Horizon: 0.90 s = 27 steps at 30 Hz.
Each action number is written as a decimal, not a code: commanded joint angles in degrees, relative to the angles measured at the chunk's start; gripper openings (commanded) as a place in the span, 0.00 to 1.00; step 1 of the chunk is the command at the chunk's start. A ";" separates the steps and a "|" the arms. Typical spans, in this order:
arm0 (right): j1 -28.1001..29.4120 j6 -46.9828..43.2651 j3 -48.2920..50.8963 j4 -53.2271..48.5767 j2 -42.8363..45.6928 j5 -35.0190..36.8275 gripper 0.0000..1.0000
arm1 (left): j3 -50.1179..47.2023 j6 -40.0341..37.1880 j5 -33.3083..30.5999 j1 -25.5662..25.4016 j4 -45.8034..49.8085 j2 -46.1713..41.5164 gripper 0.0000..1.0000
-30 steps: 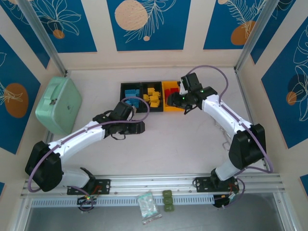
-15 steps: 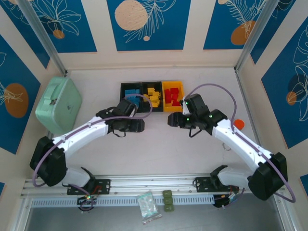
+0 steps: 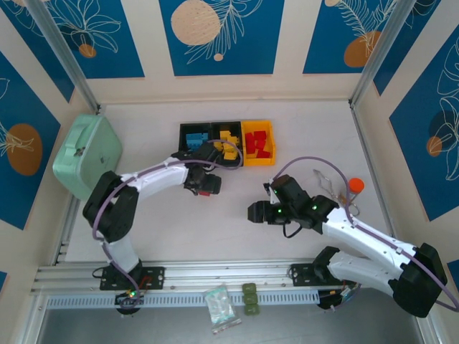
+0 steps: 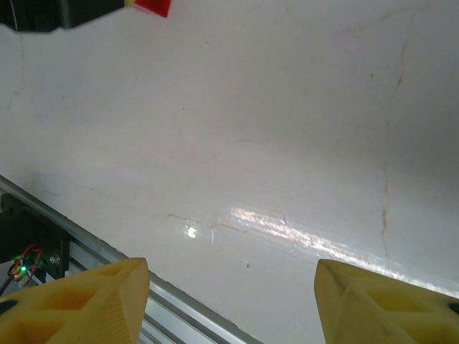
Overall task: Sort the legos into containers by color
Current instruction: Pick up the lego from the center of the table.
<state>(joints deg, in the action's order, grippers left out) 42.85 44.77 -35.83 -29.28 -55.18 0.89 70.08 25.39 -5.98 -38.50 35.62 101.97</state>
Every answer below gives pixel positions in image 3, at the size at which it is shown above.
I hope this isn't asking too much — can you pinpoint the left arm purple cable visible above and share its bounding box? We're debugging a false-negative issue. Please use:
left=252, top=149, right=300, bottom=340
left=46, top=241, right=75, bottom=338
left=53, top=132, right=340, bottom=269
left=92, top=139, right=245, bottom=309

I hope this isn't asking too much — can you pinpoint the aluminium frame post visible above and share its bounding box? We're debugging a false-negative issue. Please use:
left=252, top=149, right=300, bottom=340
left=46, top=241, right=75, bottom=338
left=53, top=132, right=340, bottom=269
left=348, top=0, right=422, bottom=110
left=24, top=0, right=103, bottom=115

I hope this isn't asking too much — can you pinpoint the mint green zip case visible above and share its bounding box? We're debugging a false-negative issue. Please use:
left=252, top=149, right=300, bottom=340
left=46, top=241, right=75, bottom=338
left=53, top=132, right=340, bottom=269
left=52, top=113, right=123, bottom=202

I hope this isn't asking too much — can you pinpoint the yellow plastic bin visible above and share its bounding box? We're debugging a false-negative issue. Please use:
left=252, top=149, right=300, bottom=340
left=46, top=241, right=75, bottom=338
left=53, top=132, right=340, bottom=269
left=240, top=120, right=278, bottom=168

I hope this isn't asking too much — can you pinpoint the aluminium mounting rail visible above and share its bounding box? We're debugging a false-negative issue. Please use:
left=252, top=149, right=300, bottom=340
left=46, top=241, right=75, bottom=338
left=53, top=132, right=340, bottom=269
left=30, top=259, right=426, bottom=295

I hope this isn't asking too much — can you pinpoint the clear plastic zip bag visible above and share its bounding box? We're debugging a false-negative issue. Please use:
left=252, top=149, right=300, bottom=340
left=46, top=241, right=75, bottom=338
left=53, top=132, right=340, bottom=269
left=203, top=284, right=242, bottom=335

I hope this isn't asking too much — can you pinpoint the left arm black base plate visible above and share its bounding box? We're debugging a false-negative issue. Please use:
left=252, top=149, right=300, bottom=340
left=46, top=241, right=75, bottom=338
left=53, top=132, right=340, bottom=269
left=99, top=266, right=166, bottom=291

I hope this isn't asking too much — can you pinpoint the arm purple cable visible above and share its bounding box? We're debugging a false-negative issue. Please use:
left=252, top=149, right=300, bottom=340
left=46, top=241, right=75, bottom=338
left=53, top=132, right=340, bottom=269
left=92, top=139, right=245, bottom=309
left=274, top=156, right=459, bottom=312

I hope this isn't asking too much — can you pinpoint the small circuit board with wires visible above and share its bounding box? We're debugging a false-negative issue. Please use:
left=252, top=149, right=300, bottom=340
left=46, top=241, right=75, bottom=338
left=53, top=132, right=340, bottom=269
left=114, top=289, right=146, bottom=317
left=317, top=286, right=359, bottom=312

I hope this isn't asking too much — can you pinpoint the white slotted cable duct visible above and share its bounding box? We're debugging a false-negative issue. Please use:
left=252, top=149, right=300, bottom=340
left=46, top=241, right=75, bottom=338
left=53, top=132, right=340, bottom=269
left=46, top=290, right=320, bottom=309

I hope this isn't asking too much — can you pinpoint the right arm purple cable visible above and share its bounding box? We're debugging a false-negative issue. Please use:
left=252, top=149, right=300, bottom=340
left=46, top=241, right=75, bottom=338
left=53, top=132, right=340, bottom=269
left=274, top=156, right=459, bottom=312

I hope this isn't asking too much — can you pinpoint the aluminium side rail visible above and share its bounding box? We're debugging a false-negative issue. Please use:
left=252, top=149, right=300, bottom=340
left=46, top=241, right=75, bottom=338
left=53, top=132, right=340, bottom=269
left=52, top=196, right=80, bottom=266
left=349, top=102, right=404, bottom=259

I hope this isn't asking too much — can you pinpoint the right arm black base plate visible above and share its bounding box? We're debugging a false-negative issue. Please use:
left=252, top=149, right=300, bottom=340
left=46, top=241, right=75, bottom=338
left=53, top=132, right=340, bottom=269
left=288, top=262, right=359, bottom=287

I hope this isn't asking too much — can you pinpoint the orange capped bottle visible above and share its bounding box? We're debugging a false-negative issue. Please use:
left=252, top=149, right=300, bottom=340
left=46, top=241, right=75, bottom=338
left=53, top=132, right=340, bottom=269
left=339, top=178, right=366, bottom=204

